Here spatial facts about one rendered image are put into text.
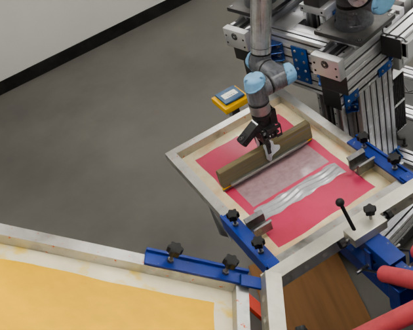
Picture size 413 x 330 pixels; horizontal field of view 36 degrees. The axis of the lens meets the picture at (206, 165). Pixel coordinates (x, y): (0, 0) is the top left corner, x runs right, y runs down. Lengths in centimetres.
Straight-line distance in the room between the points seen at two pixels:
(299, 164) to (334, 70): 38
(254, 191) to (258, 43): 54
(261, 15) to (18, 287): 121
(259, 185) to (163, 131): 213
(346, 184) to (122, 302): 97
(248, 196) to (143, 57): 315
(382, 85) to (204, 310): 172
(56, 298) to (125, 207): 231
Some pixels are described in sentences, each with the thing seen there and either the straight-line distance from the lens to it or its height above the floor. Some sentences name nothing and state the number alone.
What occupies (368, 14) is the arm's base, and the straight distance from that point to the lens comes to 252.
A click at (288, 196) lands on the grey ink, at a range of 229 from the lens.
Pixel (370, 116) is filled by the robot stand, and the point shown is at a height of 61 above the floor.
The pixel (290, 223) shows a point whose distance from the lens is 220.
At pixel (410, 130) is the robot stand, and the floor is 21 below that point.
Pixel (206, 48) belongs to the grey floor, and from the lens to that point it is 517.
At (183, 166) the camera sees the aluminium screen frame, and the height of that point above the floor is 99.
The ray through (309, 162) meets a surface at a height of 95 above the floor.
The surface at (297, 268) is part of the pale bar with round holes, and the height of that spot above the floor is 103.
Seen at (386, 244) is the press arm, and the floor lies 104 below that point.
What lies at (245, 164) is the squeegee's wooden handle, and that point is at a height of 103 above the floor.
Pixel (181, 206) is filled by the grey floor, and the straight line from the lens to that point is 380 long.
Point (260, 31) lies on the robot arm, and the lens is 227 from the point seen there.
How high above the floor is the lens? 256
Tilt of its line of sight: 40 degrees down
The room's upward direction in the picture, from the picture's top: 19 degrees counter-clockwise
